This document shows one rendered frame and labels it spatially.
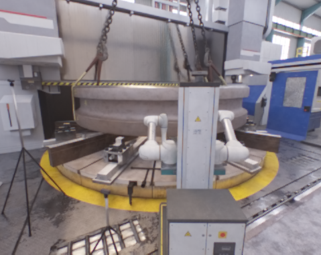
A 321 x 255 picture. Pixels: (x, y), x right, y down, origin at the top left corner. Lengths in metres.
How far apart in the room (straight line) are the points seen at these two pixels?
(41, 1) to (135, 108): 2.63
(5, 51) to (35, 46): 0.42
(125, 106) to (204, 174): 2.01
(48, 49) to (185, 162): 3.01
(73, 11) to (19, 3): 1.80
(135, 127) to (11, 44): 2.38
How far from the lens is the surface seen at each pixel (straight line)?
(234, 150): 1.74
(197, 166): 1.60
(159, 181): 2.63
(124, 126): 3.01
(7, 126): 5.41
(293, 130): 7.15
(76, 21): 5.70
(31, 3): 4.24
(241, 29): 6.70
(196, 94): 1.41
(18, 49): 3.65
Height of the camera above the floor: 1.74
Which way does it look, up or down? 11 degrees down
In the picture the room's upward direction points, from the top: straight up
